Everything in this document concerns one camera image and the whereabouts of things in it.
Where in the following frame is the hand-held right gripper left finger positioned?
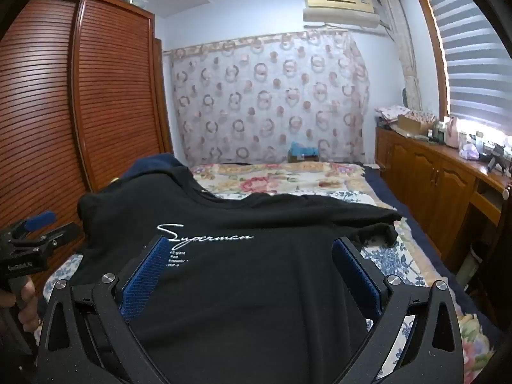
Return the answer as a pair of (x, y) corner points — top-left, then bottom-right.
(35, 234), (174, 384)

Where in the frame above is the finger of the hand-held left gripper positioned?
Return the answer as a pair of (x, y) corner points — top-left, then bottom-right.
(6, 210), (58, 241)
(12, 221), (83, 251)

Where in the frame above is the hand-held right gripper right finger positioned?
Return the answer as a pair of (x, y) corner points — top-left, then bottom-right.
(331, 237), (468, 384)

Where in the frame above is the black t-shirt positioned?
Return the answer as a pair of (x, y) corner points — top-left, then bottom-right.
(70, 164), (403, 384)

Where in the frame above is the person's left hand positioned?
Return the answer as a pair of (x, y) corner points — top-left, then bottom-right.
(0, 278), (41, 335)

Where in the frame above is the dark blue bed sheet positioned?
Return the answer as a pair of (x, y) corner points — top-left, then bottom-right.
(362, 164), (486, 316)

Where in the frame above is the navy blue garment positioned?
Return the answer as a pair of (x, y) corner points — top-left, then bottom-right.
(119, 153), (189, 187)

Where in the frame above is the wooden sideboard cabinet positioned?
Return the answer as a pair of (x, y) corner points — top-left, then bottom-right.
(373, 126), (512, 275)

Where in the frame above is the floral bedspread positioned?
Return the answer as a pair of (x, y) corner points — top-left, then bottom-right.
(43, 162), (493, 371)

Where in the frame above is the small brown box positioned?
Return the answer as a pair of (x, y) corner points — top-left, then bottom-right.
(287, 152), (321, 164)

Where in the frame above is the blue cloth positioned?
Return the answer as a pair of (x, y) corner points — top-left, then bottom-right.
(290, 141), (319, 156)

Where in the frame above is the wooden louvered wardrobe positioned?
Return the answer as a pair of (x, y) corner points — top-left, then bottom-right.
(0, 0), (175, 285)

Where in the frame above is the open cardboard box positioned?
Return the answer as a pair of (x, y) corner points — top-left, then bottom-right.
(396, 112), (437, 137)

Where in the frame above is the folded floral cloth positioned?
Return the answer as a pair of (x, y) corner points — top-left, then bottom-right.
(374, 104), (412, 123)

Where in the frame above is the pink jug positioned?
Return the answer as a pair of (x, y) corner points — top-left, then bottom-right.
(444, 116), (461, 148)

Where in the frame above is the small black tripod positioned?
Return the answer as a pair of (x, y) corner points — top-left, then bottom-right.
(485, 143), (508, 173)

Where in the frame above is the circle print curtain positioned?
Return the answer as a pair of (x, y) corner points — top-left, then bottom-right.
(163, 30), (371, 165)

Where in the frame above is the beige tied drape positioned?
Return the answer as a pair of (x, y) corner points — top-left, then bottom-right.
(378, 0), (423, 109)

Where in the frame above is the grey striped window blind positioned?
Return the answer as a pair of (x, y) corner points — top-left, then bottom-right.
(424, 0), (512, 137)

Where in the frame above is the beige air conditioner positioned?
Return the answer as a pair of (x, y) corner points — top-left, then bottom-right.
(302, 0), (383, 29)

